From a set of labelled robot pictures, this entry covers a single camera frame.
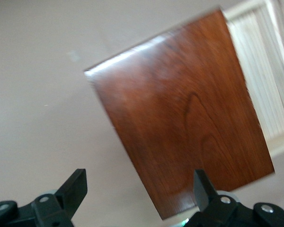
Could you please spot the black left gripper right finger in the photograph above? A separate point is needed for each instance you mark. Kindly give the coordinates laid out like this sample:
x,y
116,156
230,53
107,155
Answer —
x,y
203,194

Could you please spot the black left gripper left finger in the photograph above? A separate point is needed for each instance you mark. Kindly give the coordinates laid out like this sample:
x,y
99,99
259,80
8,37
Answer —
x,y
68,194

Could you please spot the dark brown wooden cabinet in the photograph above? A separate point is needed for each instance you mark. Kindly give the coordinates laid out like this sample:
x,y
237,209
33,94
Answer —
x,y
180,106

